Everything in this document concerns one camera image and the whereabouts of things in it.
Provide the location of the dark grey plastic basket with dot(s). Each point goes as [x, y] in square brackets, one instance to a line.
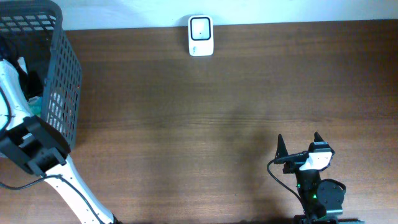
[33, 30]

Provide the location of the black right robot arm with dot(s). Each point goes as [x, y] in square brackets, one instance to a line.
[321, 199]

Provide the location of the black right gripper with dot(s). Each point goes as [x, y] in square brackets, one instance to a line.
[292, 158]

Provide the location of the small green tissue pack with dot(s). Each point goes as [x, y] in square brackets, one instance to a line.
[35, 105]

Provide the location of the white barcode scanner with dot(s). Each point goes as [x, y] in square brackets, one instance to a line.
[200, 36]

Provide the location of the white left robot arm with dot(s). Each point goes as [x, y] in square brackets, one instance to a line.
[38, 133]

